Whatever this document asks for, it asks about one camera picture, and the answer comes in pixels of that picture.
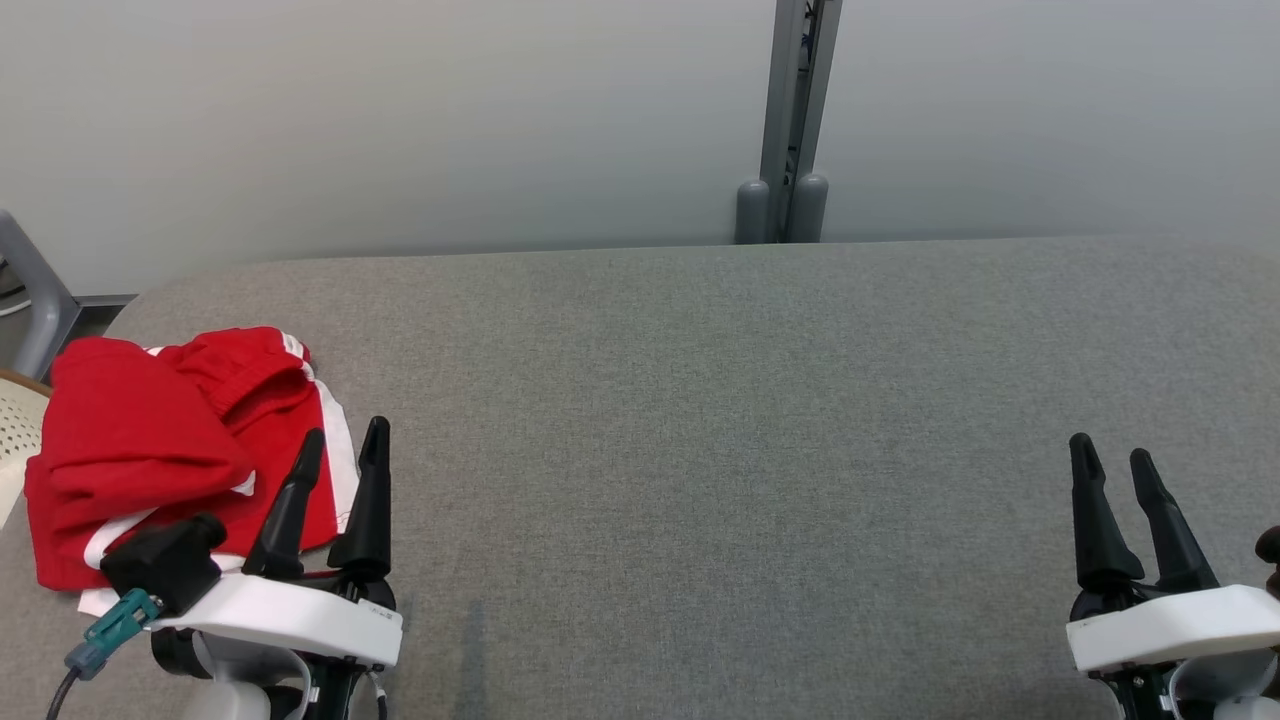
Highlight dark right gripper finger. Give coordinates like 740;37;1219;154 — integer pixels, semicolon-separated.
1130;448;1221;593
1068;432;1146;591

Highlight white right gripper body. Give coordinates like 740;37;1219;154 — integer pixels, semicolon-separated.
1065;585;1280;673

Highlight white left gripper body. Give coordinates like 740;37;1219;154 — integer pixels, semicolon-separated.
150;570;404;669

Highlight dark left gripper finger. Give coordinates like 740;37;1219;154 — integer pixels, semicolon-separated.
328;416;393;583
243;428;326;581

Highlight red shorts with white stripes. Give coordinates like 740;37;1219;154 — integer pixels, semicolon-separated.
148;326;360;579

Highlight red basketball jersey white trim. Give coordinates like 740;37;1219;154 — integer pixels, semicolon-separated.
24;336;257;617

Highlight beige perforated laundry basket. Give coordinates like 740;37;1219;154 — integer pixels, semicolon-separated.
0;370;53;531

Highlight teal-plug black left camera cable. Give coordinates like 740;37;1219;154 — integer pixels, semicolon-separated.
45;588;163;720

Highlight grey metal chair frame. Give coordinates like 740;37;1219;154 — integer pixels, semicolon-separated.
0;209;83;382

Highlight grey metal partition post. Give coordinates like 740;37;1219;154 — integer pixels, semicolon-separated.
758;0;844;244

